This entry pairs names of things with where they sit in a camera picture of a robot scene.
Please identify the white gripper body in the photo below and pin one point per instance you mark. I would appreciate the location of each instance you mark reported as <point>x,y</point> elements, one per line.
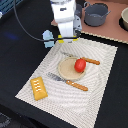
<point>71,28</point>

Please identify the yellow butter box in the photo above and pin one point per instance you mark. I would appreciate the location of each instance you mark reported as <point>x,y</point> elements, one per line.
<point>66,39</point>

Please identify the red tomato toy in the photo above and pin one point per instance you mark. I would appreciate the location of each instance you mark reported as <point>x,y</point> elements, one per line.
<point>80,65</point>

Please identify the orange bread loaf toy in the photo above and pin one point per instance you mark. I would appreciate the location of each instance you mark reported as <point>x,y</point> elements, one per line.
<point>38,88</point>

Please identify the light blue milk carton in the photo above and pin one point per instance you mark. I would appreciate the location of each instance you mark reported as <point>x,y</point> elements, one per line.
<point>48,39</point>

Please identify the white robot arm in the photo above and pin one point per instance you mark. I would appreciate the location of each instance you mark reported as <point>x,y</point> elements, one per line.
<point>65,15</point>

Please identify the small grey pot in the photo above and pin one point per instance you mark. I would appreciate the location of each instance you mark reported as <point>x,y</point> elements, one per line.
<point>78,10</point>

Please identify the large grey pot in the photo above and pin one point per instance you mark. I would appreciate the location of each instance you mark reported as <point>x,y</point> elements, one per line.
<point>95,14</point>

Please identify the round wooden plate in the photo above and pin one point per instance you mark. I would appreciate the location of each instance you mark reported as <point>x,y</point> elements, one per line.
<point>67,71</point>

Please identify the brown stove board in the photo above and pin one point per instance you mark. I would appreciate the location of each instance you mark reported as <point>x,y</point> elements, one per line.
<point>111,28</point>

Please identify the white woven placemat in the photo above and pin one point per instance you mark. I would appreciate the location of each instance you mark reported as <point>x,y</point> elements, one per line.
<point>66,106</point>

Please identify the beige bowl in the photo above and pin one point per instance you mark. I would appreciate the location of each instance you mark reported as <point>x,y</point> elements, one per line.
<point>124,15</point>

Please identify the knife with wooden handle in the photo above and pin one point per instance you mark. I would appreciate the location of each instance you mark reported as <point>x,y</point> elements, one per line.
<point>86,59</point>

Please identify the fork with wooden handle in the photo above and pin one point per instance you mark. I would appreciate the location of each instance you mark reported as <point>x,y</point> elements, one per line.
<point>69,82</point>

